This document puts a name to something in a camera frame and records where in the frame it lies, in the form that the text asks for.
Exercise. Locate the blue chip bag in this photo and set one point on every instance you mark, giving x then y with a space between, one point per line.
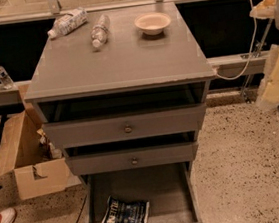
121 212

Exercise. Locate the grey top drawer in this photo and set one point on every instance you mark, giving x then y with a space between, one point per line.
125 127

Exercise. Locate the grey drawer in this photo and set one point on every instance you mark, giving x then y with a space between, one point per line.
130 159
125 127
166 187

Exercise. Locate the grey bottom drawer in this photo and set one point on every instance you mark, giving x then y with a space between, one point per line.
166 187

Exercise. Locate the grey drawer cabinet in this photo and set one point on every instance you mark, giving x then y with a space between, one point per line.
132 73

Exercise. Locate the grey middle drawer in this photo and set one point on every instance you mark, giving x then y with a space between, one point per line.
130 159

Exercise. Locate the metal tripod stand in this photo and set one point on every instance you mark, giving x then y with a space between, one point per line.
257 53

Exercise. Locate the white bowl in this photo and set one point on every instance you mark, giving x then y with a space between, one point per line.
152 23

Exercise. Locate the clear water bottle lying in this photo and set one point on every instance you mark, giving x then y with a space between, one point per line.
99 33

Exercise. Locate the white labelled bottle lying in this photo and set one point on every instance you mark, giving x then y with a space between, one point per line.
69 22

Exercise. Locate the open cardboard box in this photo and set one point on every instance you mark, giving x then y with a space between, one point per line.
22 154

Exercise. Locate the standing water bottle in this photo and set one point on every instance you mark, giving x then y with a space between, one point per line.
5 79

